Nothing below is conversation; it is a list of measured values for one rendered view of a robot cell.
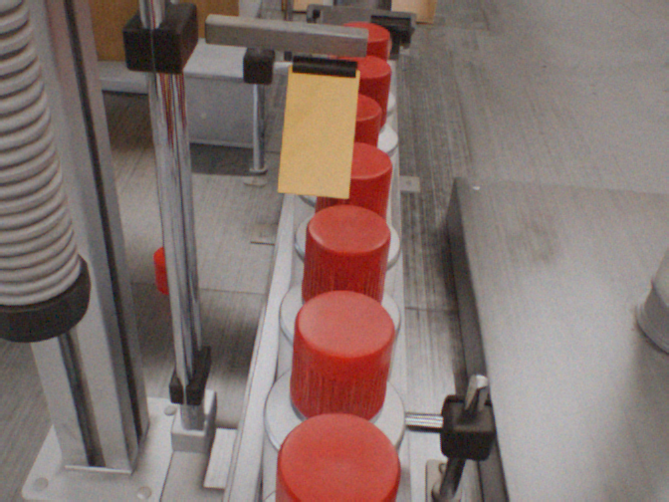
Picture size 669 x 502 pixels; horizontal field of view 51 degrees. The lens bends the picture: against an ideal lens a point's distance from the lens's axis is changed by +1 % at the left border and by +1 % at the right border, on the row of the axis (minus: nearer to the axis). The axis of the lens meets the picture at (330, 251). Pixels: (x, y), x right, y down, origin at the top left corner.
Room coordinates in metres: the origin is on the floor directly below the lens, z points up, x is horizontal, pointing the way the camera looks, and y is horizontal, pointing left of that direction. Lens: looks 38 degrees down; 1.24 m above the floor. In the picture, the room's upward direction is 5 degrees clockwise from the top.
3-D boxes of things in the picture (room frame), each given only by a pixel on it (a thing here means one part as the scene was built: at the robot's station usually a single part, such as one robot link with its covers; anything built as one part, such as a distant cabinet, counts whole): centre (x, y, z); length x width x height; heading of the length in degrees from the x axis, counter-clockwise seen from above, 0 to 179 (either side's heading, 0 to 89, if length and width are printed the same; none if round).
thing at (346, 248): (0.21, -0.01, 0.98); 0.05 x 0.05 x 0.20
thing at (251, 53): (0.66, 0.07, 0.91); 0.07 x 0.03 x 0.16; 90
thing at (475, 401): (0.27, -0.09, 0.89); 0.03 x 0.03 x 0.12; 0
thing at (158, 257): (0.46, 0.13, 0.85); 0.03 x 0.03 x 0.03
